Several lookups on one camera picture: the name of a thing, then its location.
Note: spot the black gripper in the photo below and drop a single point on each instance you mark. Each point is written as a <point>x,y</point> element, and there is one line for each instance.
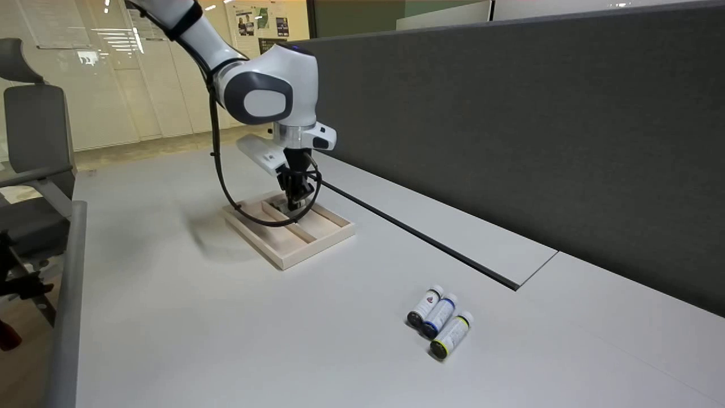
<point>298,167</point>

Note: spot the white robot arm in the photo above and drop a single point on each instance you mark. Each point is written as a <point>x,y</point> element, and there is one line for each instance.
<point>256,81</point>

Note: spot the beige wooden compartment tray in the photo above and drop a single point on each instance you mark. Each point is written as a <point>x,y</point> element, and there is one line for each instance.
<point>290,240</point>

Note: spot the brown band vial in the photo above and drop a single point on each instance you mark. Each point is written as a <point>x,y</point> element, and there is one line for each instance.
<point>425,305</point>

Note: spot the blue band vial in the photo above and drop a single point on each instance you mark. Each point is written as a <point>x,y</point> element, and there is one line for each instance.
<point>440,315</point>

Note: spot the grey fabric partition panel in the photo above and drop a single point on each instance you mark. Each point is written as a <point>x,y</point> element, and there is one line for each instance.
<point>545,137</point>

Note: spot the grey office chair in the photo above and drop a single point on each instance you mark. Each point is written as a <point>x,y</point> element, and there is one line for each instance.
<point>36,144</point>

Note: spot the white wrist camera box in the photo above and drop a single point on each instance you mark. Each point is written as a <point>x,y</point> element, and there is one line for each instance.
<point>264,155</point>

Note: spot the wall poster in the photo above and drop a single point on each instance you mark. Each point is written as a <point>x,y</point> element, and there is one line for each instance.
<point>245,24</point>
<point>281,24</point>

